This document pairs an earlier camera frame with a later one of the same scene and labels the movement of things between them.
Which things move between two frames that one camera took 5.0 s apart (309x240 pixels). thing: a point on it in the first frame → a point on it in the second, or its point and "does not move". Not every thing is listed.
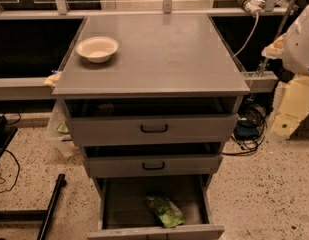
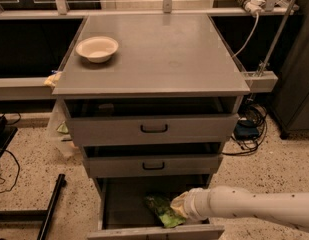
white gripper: (300, 47) → (194, 203)
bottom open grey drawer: (123, 212) does not move
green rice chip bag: (166, 211) does not move
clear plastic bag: (60, 134) does not move
